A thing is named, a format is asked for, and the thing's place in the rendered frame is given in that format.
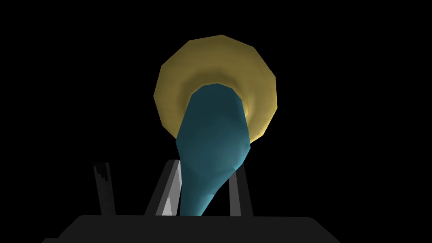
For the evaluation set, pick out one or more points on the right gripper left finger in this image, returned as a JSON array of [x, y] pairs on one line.
[[164, 195]]

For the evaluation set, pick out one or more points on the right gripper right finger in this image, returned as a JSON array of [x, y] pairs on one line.
[[240, 199]]

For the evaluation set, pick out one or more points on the yellow and teal door knob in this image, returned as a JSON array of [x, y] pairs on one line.
[[212, 135]]

